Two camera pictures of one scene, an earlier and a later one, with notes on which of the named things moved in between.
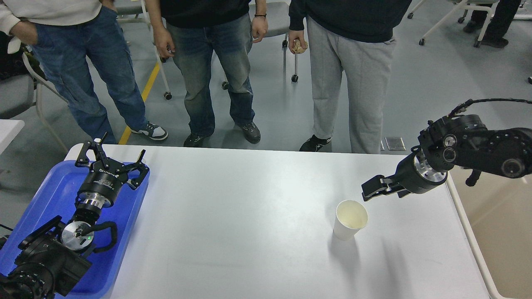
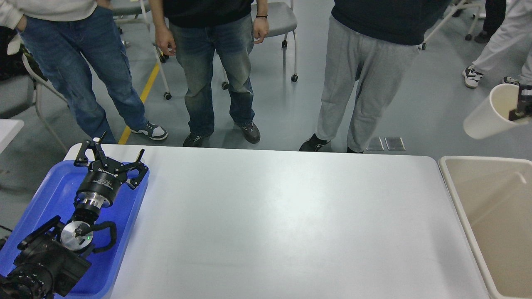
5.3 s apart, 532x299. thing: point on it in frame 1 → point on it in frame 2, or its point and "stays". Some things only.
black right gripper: [414, 175] → [514, 115]
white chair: [474, 4] → [468, 36]
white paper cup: [350, 216] → [493, 115]
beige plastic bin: [496, 211] stays
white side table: [9, 129] stays
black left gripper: [101, 184] stays
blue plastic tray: [57, 195] stays
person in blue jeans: [78, 38] stays
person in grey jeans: [192, 31] stays
